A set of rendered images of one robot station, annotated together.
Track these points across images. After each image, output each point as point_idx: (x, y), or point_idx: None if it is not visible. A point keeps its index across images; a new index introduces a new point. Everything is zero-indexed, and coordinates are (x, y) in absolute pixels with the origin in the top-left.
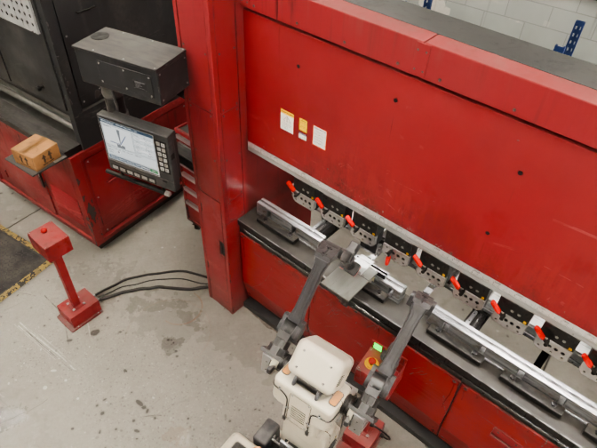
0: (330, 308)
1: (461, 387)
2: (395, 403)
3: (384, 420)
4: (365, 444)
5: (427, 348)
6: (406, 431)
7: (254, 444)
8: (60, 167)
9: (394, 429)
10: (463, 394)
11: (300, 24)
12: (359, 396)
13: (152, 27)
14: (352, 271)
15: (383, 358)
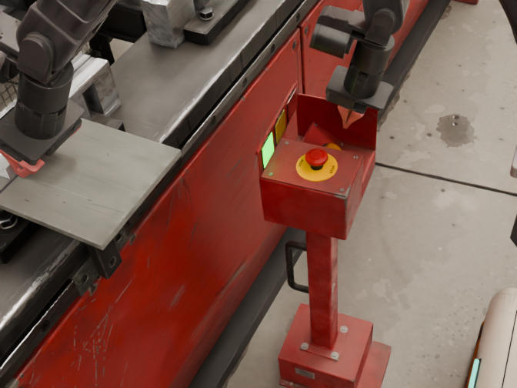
0: (91, 354)
1: (303, 35)
2: (248, 285)
3: (272, 326)
4: (362, 331)
5: (251, 45)
6: (286, 283)
7: None
8: None
9: (289, 305)
10: (308, 45)
11: None
12: (227, 386)
13: None
14: (69, 113)
15: (403, 15)
